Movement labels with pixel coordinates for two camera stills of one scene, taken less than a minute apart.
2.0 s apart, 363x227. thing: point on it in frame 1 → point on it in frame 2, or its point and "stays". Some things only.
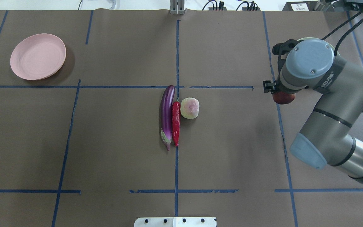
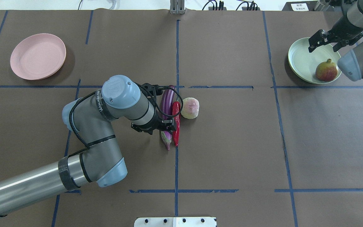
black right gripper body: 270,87 → 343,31
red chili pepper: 176,111 stays
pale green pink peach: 189,108 stays
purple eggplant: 166,115 stays
